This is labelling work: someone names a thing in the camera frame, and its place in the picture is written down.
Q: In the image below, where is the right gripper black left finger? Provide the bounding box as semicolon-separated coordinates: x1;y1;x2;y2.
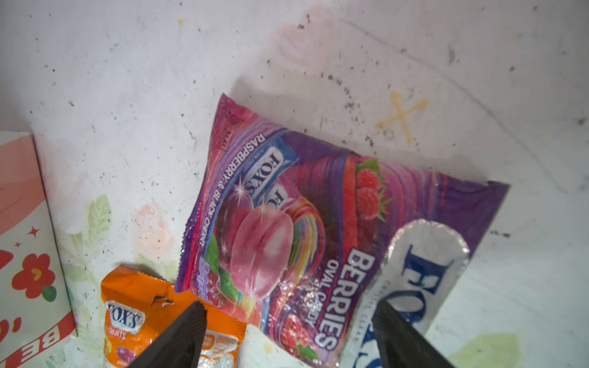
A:
128;301;207;368

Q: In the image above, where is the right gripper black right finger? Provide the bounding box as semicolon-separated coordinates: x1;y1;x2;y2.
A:
372;300;454;368

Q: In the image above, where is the white paper gift bag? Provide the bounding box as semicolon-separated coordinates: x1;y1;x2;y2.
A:
1;131;76;367

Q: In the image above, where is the orange Fox's fruits candy bag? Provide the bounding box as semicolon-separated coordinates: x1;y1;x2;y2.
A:
101;265;246;367

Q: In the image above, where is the purple Fox's berries candy bag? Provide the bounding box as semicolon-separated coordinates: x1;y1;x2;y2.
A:
175;96;509;367

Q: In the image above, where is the floral table mat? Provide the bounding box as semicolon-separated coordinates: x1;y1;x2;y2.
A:
1;1;588;367

